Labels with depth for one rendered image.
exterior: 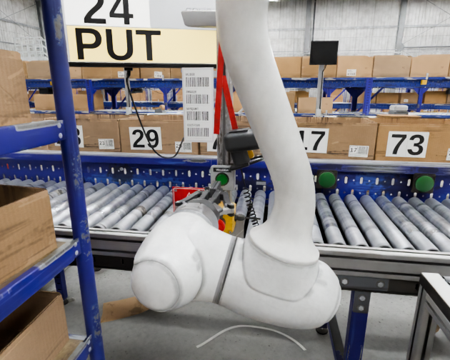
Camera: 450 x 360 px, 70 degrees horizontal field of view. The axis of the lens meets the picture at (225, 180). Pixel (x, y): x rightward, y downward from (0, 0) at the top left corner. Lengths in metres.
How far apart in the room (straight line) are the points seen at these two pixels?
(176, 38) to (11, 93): 0.57
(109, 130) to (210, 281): 1.32
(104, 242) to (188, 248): 0.71
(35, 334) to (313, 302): 0.43
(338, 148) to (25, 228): 1.27
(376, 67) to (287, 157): 5.83
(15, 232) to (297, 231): 0.38
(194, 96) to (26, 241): 0.55
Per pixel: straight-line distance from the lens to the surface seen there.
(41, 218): 0.57
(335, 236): 1.07
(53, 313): 0.67
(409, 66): 6.36
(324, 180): 1.46
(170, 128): 1.57
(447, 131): 1.64
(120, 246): 1.11
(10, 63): 0.55
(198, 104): 0.90
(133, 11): 1.02
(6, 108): 0.54
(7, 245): 0.53
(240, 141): 0.83
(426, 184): 1.58
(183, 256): 0.43
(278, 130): 0.41
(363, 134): 1.54
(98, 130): 1.72
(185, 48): 1.00
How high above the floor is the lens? 1.19
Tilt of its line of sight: 16 degrees down
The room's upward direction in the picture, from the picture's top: straight up
